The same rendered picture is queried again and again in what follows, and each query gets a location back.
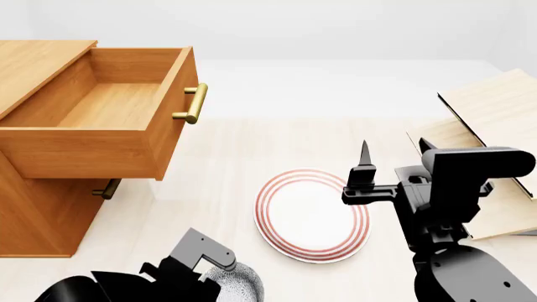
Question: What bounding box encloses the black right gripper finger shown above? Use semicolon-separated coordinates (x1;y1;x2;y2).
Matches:
418;136;438;157
347;138;378;190

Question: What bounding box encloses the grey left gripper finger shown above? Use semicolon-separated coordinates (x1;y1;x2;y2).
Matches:
170;226;238;273

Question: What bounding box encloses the grey patterned bowl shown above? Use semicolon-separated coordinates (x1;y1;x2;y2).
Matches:
198;262;266;302

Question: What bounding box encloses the wooden cabinet drawer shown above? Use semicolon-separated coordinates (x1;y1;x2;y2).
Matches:
0;46;201;182

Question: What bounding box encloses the wooden cabinet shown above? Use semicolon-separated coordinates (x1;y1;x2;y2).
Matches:
0;39;123;259

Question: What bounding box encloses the white plate with red rings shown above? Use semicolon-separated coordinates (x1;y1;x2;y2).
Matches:
253;169;373;264

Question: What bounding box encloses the light wooden board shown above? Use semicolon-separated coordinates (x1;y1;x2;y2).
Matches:
405;68;537;242

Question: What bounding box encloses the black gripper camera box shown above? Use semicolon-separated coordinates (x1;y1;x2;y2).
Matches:
420;145;537;224

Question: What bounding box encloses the brass bar drawer handle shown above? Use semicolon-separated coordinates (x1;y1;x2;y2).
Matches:
171;82;210;126
91;178;123;201

